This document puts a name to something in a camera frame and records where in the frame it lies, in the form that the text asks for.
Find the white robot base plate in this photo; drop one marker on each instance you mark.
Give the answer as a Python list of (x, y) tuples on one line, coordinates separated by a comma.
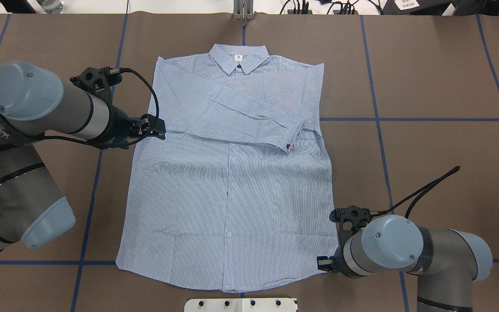
[(242, 305)]

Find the grey aluminium frame post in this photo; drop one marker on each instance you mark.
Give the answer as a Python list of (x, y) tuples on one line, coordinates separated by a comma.
[(243, 10)]

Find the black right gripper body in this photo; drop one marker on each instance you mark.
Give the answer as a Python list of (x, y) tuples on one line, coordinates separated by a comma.
[(337, 261)]

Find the blue striped button shirt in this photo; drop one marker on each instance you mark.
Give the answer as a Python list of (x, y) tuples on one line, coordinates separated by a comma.
[(236, 198)]

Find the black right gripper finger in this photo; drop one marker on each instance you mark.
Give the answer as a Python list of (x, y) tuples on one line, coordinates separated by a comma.
[(324, 262)]

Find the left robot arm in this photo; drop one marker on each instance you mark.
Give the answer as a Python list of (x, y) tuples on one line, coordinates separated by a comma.
[(36, 105)]

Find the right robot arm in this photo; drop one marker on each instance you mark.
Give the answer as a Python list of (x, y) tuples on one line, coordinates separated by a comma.
[(445, 262)]

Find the clear water bottle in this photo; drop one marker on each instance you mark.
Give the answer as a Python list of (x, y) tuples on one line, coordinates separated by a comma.
[(51, 6)]

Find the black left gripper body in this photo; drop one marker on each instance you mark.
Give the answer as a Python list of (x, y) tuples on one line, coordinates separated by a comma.
[(118, 125)]

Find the black device with label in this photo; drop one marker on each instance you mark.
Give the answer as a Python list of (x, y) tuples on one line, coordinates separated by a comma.
[(415, 7)]

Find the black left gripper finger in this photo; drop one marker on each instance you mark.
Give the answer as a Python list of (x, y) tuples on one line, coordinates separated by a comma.
[(150, 122), (155, 134)]

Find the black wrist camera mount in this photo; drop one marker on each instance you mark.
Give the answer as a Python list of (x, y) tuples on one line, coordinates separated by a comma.
[(351, 218), (93, 80)]

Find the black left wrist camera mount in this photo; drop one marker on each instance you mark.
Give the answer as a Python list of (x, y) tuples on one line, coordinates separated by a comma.
[(93, 80)]

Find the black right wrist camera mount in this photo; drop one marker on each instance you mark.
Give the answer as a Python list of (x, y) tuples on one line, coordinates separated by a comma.
[(351, 218)]

